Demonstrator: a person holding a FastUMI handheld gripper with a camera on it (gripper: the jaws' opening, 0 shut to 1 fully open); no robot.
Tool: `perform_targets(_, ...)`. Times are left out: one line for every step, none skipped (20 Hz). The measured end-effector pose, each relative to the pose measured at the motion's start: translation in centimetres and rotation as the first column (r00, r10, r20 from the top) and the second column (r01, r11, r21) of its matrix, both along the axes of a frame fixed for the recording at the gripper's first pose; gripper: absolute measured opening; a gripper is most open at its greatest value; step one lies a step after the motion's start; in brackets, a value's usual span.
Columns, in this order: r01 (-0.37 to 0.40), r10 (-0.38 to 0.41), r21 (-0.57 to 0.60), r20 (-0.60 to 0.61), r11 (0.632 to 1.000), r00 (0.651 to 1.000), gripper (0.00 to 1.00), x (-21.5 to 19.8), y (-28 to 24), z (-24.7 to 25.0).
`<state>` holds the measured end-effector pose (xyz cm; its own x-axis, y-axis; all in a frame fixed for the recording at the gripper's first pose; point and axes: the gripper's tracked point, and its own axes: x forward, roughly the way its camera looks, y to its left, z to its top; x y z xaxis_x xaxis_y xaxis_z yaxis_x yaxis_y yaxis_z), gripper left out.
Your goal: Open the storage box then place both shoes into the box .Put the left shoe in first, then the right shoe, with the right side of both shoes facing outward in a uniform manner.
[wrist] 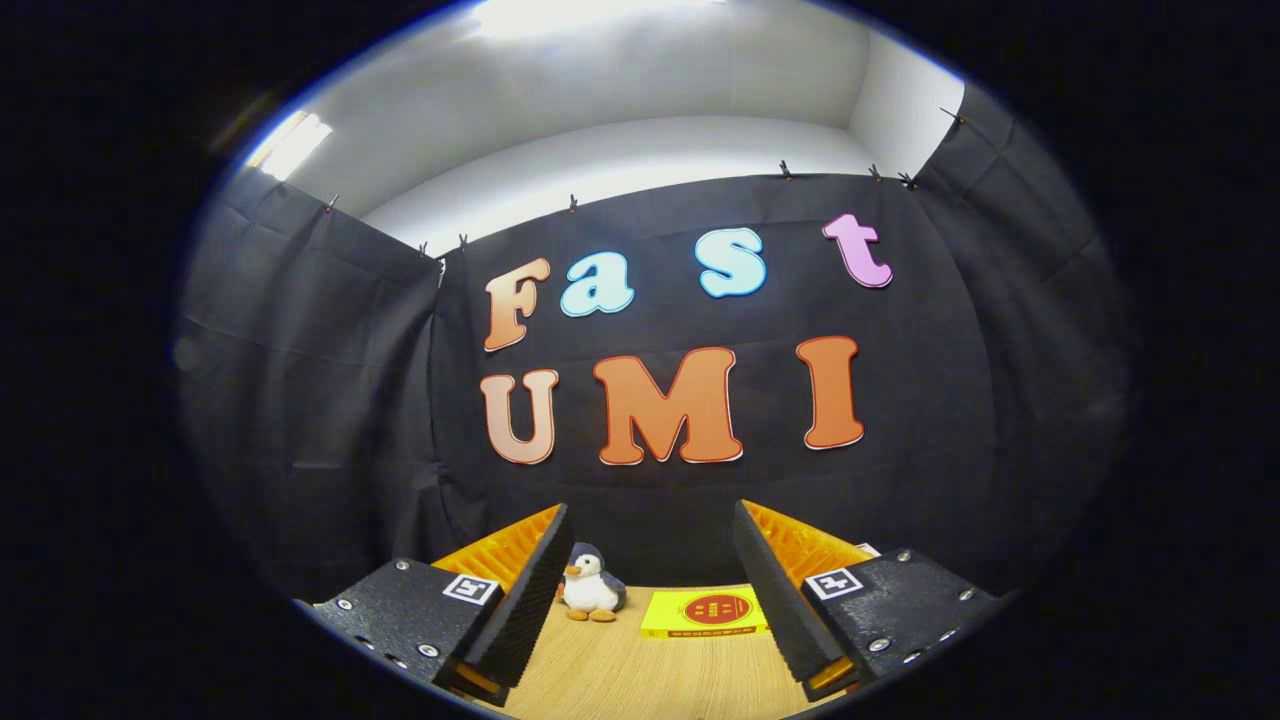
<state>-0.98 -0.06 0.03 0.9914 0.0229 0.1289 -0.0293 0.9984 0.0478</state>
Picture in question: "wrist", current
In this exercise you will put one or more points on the ceiling light panel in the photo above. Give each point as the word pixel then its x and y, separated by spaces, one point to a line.
pixel 290 147

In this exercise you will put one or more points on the penguin plush toy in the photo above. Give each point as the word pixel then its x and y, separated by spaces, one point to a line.
pixel 592 590

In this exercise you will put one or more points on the row of black clips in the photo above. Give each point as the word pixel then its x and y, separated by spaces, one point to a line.
pixel 785 170

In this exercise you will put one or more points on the yellow book with red circle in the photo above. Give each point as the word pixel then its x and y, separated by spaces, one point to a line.
pixel 665 615

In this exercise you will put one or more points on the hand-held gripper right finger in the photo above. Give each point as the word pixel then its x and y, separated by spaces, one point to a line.
pixel 772 590

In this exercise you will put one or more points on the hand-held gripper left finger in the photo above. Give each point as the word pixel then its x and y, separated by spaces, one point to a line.
pixel 535 590

